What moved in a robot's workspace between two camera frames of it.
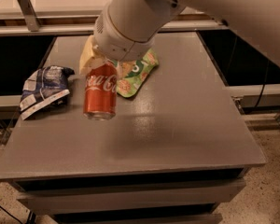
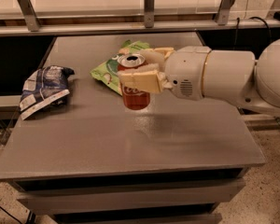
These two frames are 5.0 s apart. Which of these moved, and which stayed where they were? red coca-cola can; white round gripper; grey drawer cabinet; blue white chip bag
Moved: white round gripper; red coca-cola can
Stayed: grey drawer cabinet; blue white chip bag
